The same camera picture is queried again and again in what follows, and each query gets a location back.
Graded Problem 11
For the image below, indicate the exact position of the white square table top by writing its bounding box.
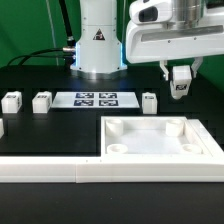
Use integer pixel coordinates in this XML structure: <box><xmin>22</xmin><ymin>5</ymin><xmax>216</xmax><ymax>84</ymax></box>
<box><xmin>101</xmin><ymin>116</ymin><xmax>224</xmax><ymax>158</ymax></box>

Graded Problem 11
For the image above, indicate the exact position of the partial white block left edge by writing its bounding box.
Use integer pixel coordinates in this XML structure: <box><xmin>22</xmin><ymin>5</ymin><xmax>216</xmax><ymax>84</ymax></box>
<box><xmin>0</xmin><ymin>118</ymin><xmax>4</xmax><ymax>139</ymax></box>

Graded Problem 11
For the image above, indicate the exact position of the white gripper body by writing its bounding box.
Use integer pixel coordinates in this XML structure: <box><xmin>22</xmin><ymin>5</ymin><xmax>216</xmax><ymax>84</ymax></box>
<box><xmin>126</xmin><ymin>9</ymin><xmax>224</xmax><ymax>63</ymax></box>

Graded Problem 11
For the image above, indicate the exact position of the black cable bundle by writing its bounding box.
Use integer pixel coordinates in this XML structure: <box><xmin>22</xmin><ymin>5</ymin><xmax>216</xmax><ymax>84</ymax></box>
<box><xmin>6</xmin><ymin>0</ymin><xmax>78</xmax><ymax>66</ymax></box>

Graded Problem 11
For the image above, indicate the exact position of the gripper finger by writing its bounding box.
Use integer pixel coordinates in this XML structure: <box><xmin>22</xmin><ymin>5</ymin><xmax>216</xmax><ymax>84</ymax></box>
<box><xmin>191</xmin><ymin>57</ymin><xmax>203</xmax><ymax>77</ymax></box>
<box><xmin>159</xmin><ymin>60</ymin><xmax>170</xmax><ymax>81</ymax></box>

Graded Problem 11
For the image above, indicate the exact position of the white U-shaped fence wall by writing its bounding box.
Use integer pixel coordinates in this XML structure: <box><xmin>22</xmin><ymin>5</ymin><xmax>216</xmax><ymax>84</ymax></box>
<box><xmin>0</xmin><ymin>118</ymin><xmax>224</xmax><ymax>184</ymax></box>

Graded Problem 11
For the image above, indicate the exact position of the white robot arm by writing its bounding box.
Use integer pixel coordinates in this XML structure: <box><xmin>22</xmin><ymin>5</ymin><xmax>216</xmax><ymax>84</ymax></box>
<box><xmin>71</xmin><ymin>0</ymin><xmax>224</xmax><ymax>78</ymax></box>

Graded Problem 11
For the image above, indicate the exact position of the tag plate with markers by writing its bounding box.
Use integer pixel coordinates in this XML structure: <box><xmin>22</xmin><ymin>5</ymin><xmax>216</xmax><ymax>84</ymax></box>
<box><xmin>52</xmin><ymin>92</ymin><xmax>139</xmax><ymax>108</ymax></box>

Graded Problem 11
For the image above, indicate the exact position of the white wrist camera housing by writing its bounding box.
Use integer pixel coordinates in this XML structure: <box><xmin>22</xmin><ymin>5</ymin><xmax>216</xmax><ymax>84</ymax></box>
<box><xmin>129</xmin><ymin>0</ymin><xmax>173</xmax><ymax>25</ymax></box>

